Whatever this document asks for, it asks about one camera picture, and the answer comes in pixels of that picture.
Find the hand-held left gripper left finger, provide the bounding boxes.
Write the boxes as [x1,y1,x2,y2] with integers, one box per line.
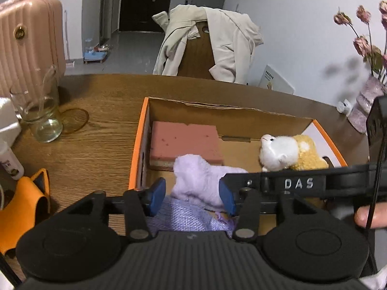
[62,178,167,242]

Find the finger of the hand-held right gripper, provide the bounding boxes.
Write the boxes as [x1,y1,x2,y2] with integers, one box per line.
[223,171,267,194]

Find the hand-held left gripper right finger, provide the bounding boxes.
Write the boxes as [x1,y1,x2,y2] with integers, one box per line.
[219,178,327,243]

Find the purple woven sachet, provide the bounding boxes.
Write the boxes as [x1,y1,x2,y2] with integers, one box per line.
[146,196,238,238]

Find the purple fluffy cloth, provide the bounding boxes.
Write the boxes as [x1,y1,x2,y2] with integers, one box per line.
[172,154,249,211]

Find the white and yellow plush toy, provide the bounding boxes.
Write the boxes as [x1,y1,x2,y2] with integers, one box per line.
[259,134,330,172]

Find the orange cardboard box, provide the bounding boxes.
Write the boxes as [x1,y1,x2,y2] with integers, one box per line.
[128,97,348,218]

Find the pink sponge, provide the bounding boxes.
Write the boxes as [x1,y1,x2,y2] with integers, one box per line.
[149,121,225,170]

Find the person's right hand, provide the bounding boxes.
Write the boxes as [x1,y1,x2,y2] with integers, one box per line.
[354,205,387,229]

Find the small white box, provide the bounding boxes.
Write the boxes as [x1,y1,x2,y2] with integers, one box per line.
[336,99,352,115]

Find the pink vase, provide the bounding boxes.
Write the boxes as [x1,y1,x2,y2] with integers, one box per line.
[348,75,387,134]

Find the white flat box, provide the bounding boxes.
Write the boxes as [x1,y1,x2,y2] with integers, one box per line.
[257,64,296,95]

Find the wooden chair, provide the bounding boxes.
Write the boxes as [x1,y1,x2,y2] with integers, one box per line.
[178,21,218,81]

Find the glass beaker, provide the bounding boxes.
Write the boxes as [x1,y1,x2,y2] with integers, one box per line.
[9,66,64,144]

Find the orange leather piece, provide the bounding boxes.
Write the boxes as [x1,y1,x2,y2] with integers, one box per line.
[0,168,51,254]

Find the beige coat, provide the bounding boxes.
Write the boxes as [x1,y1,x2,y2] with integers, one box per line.
[152,4,264,85]

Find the dried roses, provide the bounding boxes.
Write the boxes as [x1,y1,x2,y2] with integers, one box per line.
[333,0,387,82]

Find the small spray bottle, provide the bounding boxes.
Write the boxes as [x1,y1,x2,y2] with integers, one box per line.
[0,140,25,181]

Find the white device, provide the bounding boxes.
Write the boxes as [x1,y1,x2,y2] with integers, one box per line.
[0,97,22,150]

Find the dark entrance door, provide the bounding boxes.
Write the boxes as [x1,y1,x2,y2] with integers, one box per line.
[119,0,175,32]

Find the pink ribbed suitcase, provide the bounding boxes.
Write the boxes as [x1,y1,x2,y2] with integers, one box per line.
[0,0,67,98]

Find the black cable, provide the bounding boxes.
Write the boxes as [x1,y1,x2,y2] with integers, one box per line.
[365,154,382,229]

